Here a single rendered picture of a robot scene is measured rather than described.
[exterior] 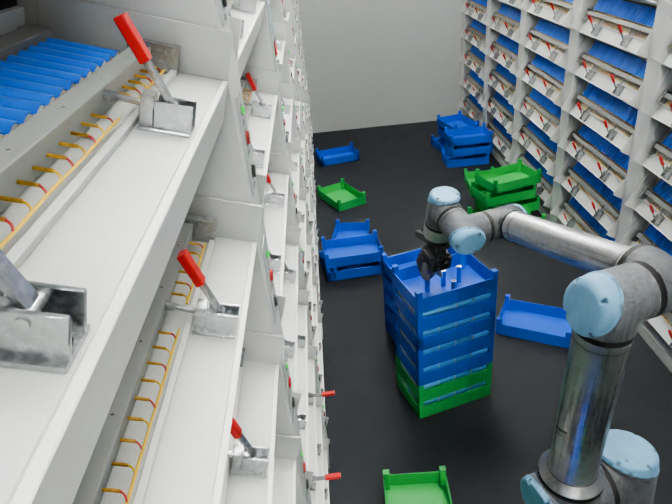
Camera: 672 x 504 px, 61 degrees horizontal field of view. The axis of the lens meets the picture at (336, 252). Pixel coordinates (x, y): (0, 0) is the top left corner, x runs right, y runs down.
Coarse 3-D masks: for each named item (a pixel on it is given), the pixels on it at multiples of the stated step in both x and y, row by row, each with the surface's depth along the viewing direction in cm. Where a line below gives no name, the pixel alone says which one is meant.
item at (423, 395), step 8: (400, 368) 218; (488, 368) 211; (408, 376) 211; (464, 376) 209; (472, 376) 210; (480, 376) 211; (488, 376) 213; (408, 384) 213; (440, 384) 206; (448, 384) 207; (456, 384) 209; (464, 384) 210; (472, 384) 212; (416, 392) 207; (424, 392) 205; (432, 392) 206; (440, 392) 208; (448, 392) 209; (424, 400) 207
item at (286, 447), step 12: (276, 444) 88; (288, 444) 89; (276, 456) 90; (288, 456) 90; (276, 468) 88; (288, 468) 89; (276, 480) 86; (288, 480) 87; (276, 492) 85; (288, 492) 85
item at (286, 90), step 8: (280, 88) 200; (288, 88) 200; (288, 96) 201; (288, 104) 195; (288, 112) 185; (288, 120) 179; (288, 128) 173; (288, 136) 162; (288, 144) 147; (288, 152) 148
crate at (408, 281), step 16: (400, 272) 202; (416, 272) 204; (448, 272) 206; (464, 272) 205; (480, 272) 202; (496, 272) 190; (400, 288) 196; (416, 288) 199; (432, 288) 198; (448, 288) 197; (464, 288) 189; (480, 288) 191; (496, 288) 194; (416, 304) 186; (432, 304) 187; (448, 304) 190
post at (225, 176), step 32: (32, 0) 56; (96, 0) 57; (128, 0) 57; (160, 0) 57; (192, 0) 57; (224, 128) 64; (224, 160) 65; (224, 192) 67; (256, 192) 75; (256, 256) 72; (256, 288) 74; (256, 320) 77; (288, 416) 86
